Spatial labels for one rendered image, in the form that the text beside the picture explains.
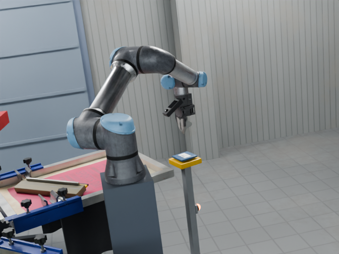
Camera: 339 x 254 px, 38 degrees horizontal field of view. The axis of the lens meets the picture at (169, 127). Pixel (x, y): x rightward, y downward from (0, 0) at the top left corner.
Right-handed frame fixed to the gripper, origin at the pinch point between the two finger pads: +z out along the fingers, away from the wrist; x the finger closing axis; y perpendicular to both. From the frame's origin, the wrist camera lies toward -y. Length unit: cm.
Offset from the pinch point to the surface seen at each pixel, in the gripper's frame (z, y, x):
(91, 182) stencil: 15, -52, 7
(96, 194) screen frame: 11, -58, -17
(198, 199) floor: 110, 84, 127
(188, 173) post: 23.1, -0.2, -1.9
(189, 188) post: 31.7, -0.3, -2.0
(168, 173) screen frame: 12.3, -20.3, -17.1
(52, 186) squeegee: 11, -70, 9
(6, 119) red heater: 5, -59, 145
